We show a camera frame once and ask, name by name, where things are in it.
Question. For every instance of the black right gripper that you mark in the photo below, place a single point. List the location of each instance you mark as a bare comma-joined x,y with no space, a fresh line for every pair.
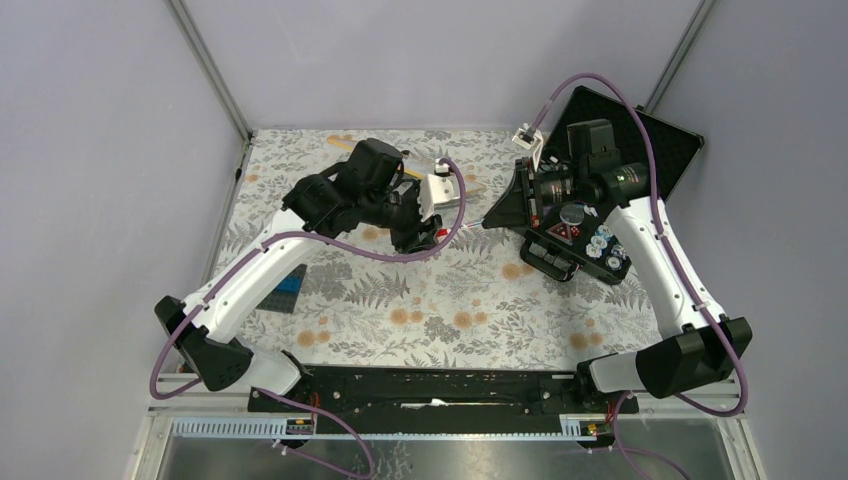
512,211

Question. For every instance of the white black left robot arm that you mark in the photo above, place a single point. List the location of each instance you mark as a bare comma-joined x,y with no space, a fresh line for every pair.
369,187

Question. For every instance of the black poker chip case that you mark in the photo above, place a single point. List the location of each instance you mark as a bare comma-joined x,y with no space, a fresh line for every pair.
614,160

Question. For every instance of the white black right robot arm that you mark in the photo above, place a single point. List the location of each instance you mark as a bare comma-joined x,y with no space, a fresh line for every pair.
699,344

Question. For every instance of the grey blue lego plate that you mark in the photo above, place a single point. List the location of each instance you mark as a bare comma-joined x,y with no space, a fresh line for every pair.
283,298

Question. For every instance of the grey slotted cable duct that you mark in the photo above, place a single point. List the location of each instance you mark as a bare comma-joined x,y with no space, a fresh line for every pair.
421,426

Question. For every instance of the yellow framed whiteboard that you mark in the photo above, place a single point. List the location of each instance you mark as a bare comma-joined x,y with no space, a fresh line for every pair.
416,166

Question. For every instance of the white red whiteboard marker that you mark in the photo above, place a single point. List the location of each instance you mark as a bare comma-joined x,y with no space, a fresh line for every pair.
470,226

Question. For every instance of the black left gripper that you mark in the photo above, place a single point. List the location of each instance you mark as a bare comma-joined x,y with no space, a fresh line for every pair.
420,235

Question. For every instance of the aluminium frame rail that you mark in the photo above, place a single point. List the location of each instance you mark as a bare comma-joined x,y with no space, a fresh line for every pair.
202,54

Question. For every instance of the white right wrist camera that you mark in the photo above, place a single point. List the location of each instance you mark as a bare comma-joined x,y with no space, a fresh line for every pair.
531,140

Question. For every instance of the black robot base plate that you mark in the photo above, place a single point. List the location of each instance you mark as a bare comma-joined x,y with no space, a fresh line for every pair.
352,392

